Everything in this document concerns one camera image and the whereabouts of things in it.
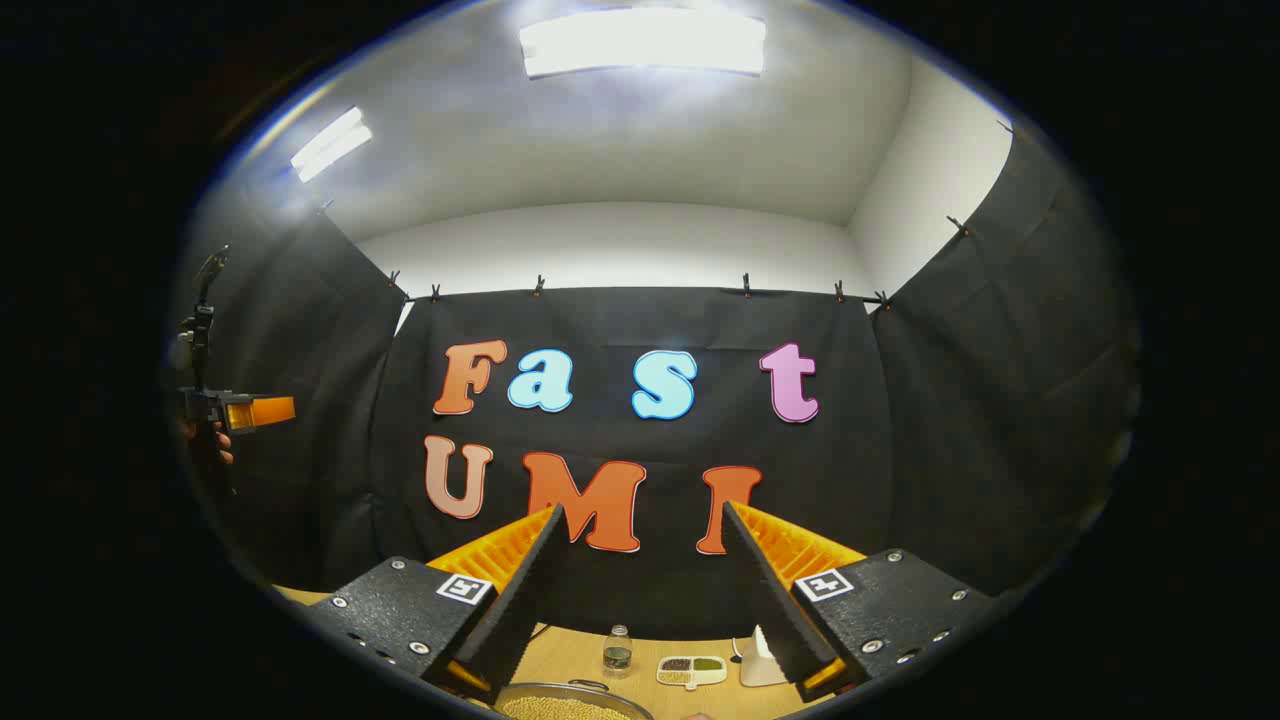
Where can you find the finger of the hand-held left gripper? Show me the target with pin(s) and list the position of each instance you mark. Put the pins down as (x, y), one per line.
(268, 410)

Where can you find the ceiling light panel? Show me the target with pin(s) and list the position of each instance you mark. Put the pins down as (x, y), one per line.
(640, 40)
(330, 145)

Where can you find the clear plastic water bottle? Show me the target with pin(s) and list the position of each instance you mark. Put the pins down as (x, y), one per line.
(617, 652)

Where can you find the pile of yellow soybeans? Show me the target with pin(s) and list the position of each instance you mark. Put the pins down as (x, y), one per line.
(560, 710)

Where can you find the row of black cloth clips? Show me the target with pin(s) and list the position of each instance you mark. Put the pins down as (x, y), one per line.
(746, 286)

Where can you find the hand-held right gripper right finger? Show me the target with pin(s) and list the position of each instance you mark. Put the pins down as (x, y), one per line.
(780, 620)

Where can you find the white divided bean dish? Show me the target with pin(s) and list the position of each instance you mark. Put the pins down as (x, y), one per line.
(690, 672)

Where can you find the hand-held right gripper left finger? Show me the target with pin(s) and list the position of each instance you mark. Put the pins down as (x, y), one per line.
(500, 620)

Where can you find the white curved box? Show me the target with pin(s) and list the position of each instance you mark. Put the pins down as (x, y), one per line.
(760, 665)

